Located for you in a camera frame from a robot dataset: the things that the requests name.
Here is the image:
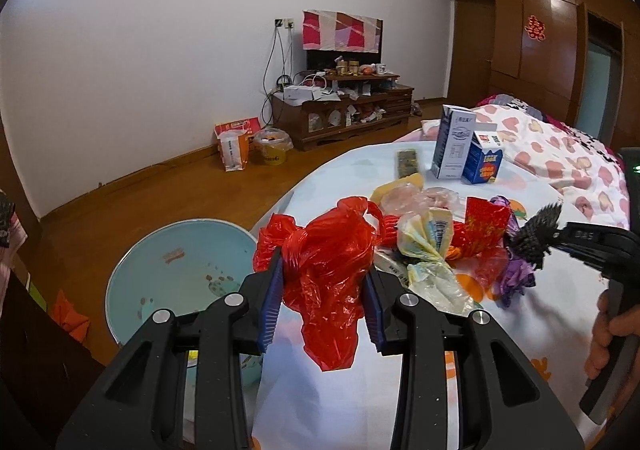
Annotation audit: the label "pale yellow crumpled wrapper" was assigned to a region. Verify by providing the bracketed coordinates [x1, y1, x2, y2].
[397, 207, 483, 317]

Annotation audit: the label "tall white milk carton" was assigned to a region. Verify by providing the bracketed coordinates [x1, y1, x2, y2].
[431, 105, 480, 180]

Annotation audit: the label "red paper decoration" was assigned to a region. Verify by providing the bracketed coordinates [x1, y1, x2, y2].
[523, 15, 546, 42]

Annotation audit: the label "brown wooden wardrobe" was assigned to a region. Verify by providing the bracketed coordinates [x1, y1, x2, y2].
[432, 0, 640, 152]

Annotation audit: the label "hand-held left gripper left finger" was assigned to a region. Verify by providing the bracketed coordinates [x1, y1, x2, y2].
[55, 247, 286, 450]

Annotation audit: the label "black white patterned cloth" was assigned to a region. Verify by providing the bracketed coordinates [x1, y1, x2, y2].
[0, 190, 19, 249]

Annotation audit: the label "clear pinkish plastic bag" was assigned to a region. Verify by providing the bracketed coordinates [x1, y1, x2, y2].
[380, 182, 467, 222]

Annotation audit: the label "orange white paper bag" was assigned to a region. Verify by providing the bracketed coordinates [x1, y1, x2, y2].
[215, 117, 262, 173]

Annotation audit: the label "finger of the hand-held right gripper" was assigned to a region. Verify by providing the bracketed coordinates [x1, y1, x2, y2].
[556, 244, 617, 274]
[549, 223, 632, 247]

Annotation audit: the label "orange cloth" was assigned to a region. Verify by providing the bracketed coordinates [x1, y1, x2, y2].
[47, 290, 92, 344]

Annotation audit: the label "yellow bucket with liner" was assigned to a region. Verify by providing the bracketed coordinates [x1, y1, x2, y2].
[252, 128, 294, 165]

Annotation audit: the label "red foam net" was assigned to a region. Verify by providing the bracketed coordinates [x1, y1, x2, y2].
[382, 212, 468, 262]

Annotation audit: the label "red striped cloth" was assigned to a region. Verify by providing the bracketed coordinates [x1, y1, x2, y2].
[0, 210, 29, 292]

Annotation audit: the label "wooden television cabinet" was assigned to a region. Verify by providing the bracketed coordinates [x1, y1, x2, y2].
[270, 71, 416, 152]

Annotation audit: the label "dark brown cabinet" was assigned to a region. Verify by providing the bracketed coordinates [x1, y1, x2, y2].
[0, 270, 107, 450]

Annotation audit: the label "small blue carton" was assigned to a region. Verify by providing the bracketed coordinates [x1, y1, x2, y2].
[461, 132, 504, 185]

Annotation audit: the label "heart print blanket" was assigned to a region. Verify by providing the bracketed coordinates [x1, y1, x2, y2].
[419, 94, 632, 232]

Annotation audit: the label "purple plastic bag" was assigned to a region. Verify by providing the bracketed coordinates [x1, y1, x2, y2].
[487, 195, 539, 309]

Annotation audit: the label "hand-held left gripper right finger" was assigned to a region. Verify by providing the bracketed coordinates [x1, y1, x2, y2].
[362, 266, 586, 450]

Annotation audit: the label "light blue basin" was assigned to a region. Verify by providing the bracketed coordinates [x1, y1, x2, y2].
[105, 217, 264, 387]

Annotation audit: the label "red shiny packet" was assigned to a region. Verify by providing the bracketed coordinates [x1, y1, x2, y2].
[462, 197, 514, 257]

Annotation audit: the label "hanging power cables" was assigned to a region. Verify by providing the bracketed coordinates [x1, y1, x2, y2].
[261, 25, 294, 127]

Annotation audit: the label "person's right hand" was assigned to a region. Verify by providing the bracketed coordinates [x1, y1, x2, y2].
[584, 287, 640, 382]

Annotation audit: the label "red plastic bag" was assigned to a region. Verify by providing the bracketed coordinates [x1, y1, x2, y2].
[252, 196, 386, 373]

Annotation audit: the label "dark patterned snack packet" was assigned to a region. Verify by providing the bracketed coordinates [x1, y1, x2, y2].
[395, 149, 421, 178]

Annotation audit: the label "yellow plastic wrapper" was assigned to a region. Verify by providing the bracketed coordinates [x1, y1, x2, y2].
[370, 173, 425, 207]

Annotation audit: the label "white cardboard box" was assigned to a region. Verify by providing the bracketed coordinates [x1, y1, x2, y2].
[283, 85, 324, 105]

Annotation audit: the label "black television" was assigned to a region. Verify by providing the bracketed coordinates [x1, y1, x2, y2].
[306, 19, 385, 74]

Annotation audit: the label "green white board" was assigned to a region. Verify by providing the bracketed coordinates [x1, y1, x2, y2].
[22, 275, 49, 312]

